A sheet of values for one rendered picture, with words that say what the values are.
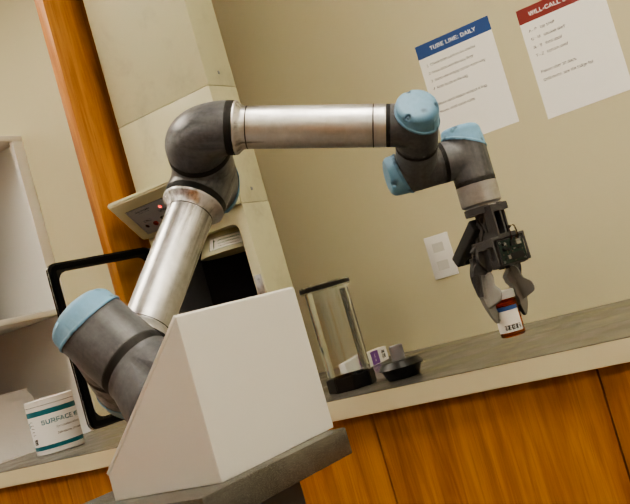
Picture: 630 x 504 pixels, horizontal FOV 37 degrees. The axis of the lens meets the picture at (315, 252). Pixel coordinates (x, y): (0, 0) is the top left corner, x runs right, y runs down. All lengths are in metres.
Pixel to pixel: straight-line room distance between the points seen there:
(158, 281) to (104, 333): 0.24
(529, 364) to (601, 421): 0.15
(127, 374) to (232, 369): 0.16
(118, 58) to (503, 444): 1.41
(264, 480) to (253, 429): 0.08
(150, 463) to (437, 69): 1.47
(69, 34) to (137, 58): 0.22
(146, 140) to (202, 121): 0.83
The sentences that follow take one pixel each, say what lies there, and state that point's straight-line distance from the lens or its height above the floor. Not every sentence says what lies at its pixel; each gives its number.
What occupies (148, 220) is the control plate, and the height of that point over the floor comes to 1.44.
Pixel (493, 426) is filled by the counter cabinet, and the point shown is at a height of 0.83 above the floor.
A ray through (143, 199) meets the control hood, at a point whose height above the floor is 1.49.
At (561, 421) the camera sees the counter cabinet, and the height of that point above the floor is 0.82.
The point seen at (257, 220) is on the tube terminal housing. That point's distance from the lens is 2.29.
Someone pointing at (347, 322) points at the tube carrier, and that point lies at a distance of 1.92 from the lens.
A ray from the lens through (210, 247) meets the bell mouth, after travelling 2.36.
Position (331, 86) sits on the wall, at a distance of 2.62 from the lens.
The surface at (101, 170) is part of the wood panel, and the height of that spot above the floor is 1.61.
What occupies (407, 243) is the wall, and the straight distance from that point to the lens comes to 2.52.
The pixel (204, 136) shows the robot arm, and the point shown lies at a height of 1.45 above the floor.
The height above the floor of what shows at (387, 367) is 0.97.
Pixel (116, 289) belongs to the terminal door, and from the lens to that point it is 2.35.
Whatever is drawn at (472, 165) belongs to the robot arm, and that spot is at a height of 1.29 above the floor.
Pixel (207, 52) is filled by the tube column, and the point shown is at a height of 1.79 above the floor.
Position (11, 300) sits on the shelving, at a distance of 3.56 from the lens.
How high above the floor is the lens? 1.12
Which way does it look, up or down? 3 degrees up
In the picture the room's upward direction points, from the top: 16 degrees counter-clockwise
